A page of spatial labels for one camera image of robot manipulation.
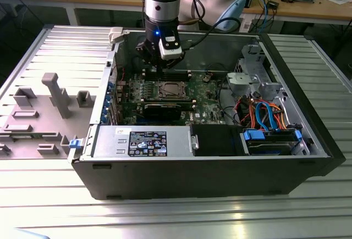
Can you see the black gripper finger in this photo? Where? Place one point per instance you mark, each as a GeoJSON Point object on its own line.
{"type": "Point", "coordinates": [174, 63]}
{"type": "Point", "coordinates": [149, 53]}

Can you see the pale grey case latch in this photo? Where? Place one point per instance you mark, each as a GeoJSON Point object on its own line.
{"type": "Point", "coordinates": [115, 34]}

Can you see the CPU socket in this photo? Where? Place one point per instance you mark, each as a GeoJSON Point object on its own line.
{"type": "Point", "coordinates": [158, 96]}

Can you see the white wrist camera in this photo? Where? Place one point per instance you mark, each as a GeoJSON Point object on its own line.
{"type": "Point", "coordinates": [170, 52]}

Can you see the black printed label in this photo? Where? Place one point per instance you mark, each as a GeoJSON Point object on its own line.
{"type": "Point", "coordinates": [148, 144]}

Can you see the black graphics card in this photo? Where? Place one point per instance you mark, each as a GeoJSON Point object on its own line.
{"type": "Point", "coordinates": [162, 111]}

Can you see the black open PC case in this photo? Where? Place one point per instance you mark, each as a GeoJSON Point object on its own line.
{"type": "Point", "coordinates": [165, 178]}

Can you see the blue expansion slot clip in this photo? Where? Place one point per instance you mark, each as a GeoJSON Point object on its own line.
{"type": "Point", "coordinates": [110, 86]}
{"type": "Point", "coordinates": [107, 103]}
{"type": "Point", "coordinates": [104, 116]}

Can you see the silver metal drive cage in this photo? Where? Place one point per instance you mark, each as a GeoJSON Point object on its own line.
{"type": "Point", "coordinates": [242, 81]}

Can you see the blue case latch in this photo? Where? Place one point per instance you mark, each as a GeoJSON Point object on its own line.
{"type": "Point", "coordinates": [75, 144]}

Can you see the green motherboard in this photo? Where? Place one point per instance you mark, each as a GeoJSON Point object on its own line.
{"type": "Point", "coordinates": [209, 107]}

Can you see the small silver metal bracket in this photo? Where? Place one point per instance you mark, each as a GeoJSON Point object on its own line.
{"type": "Point", "coordinates": [194, 143]}

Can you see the small black adapter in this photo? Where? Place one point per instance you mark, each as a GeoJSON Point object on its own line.
{"type": "Point", "coordinates": [273, 5]}

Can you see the silver power supply unit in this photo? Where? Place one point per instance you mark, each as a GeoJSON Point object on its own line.
{"type": "Point", "coordinates": [110, 143]}

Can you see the grey plastic parts rack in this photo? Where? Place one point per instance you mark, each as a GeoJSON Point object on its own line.
{"type": "Point", "coordinates": [41, 118]}

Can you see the black RAM slot row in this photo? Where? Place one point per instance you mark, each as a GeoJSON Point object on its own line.
{"type": "Point", "coordinates": [177, 76]}
{"type": "Point", "coordinates": [187, 100]}

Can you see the green RAM stick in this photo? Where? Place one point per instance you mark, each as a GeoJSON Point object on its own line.
{"type": "Point", "coordinates": [23, 138]}

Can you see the hard disk in blue carrier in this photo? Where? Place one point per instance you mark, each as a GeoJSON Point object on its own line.
{"type": "Point", "coordinates": [272, 145]}

